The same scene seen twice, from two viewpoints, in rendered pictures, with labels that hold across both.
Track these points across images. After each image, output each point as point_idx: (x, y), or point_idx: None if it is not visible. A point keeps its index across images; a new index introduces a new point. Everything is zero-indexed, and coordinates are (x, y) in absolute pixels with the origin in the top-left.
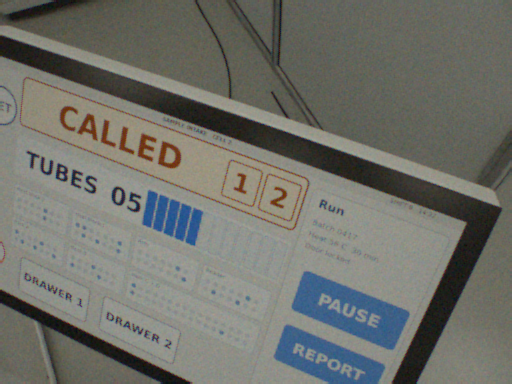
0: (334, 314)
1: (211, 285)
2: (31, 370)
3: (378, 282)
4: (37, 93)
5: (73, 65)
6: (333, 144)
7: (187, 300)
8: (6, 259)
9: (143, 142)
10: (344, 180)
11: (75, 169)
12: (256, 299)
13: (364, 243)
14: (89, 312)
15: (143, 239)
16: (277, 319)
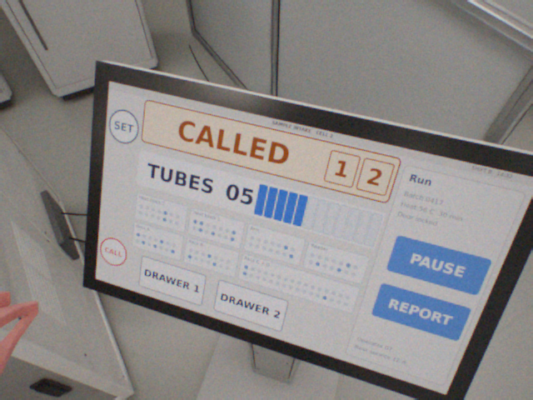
0: (424, 270)
1: (316, 258)
2: (112, 371)
3: (462, 237)
4: (157, 112)
5: (191, 86)
6: (418, 128)
7: (294, 273)
8: (127, 260)
9: (255, 144)
10: (430, 156)
11: (193, 174)
12: (356, 265)
13: (450, 207)
14: (205, 296)
15: (255, 226)
16: (374, 280)
